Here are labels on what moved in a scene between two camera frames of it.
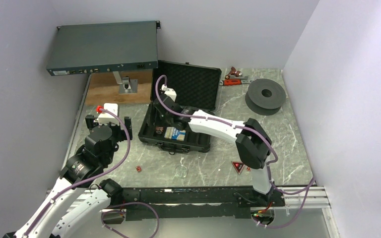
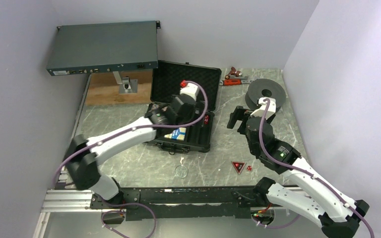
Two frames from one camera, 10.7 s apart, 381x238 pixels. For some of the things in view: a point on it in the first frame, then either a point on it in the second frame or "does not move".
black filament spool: (265, 97) does not move
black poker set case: (197, 86) does not move
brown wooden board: (103, 88) does not move
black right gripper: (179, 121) -> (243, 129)
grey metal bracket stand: (126, 86) does not move
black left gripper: (121, 134) -> (193, 113)
